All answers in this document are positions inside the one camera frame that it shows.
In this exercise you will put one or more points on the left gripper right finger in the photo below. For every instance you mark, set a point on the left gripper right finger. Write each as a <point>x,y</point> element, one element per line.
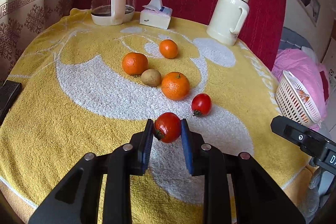
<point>203,159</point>

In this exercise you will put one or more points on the white pillow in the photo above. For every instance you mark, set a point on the white pillow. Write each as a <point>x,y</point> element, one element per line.
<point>310,53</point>

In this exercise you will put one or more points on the plastic bag of oranges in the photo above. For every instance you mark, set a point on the plastic bag of oranges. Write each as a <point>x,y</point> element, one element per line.
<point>302,95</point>

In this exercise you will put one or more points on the grey gloved right hand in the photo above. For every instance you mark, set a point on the grey gloved right hand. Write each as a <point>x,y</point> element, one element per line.
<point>317,193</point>

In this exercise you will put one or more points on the small orange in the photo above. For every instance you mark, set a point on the small orange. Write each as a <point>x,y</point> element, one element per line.
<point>168,49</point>

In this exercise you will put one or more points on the yellow white towel cloth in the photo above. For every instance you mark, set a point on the yellow white towel cloth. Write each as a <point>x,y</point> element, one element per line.
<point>76,98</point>

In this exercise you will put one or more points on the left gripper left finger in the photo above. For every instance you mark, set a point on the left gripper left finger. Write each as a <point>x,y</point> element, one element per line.
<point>130,159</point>

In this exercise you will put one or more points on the large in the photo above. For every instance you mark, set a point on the large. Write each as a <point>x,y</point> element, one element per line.
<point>175,86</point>

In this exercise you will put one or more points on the brown kiwi fruit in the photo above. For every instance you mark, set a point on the brown kiwi fruit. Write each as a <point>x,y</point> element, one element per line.
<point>151,77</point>

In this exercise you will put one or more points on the red tomato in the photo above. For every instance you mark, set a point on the red tomato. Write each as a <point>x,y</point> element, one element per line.
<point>167,127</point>
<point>201,105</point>

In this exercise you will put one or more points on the cream thermos flask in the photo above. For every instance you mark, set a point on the cream thermos flask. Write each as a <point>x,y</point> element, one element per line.
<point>227,20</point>

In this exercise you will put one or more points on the tissue pack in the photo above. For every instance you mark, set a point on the tissue pack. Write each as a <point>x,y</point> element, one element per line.
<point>155,14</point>

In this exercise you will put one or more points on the pink duvet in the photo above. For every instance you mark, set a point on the pink duvet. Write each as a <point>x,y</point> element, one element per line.
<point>313,75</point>

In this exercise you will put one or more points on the black phone on table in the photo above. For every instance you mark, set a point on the black phone on table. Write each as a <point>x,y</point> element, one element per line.
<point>8,94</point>

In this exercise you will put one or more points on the white plastic basket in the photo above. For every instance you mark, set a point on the white plastic basket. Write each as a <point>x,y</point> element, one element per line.
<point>291,105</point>

